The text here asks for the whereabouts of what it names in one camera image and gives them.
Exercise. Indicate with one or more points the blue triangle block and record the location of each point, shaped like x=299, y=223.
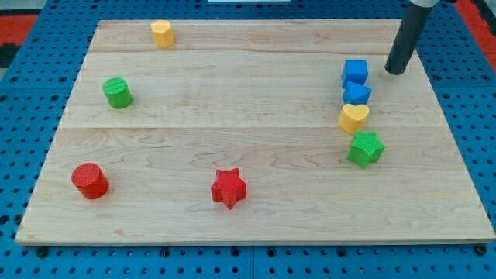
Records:
x=356, y=94

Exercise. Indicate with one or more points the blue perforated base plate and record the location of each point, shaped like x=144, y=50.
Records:
x=38, y=83

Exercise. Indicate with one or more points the blue cube block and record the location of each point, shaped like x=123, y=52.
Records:
x=355, y=71

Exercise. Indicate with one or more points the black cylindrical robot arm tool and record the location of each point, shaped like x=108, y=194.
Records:
x=408, y=34

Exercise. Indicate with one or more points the red star block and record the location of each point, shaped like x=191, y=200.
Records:
x=228, y=188

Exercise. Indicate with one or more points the green cylinder block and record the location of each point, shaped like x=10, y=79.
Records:
x=117, y=92

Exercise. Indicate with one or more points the red cylinder block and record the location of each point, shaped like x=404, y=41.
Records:
x=89, y=179

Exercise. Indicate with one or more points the green star block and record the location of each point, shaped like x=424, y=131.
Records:
x=365, y=148

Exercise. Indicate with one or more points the wooden board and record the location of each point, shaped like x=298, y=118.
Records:
x=263, y=96

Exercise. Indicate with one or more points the yellow pentagon block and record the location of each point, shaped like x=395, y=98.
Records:
x=162, y=33

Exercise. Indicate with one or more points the yellow heart block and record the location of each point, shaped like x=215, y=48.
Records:
x=353, y=117

